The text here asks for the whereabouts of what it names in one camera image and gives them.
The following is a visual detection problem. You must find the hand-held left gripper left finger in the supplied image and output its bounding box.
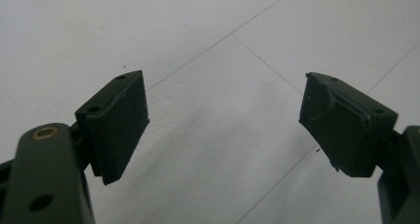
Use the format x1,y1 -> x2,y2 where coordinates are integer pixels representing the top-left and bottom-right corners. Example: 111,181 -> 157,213
74,69 -> 151,186

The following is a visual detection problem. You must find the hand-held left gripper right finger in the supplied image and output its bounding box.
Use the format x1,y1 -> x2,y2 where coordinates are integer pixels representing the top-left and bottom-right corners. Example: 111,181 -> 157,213
298,71 -> 399,178

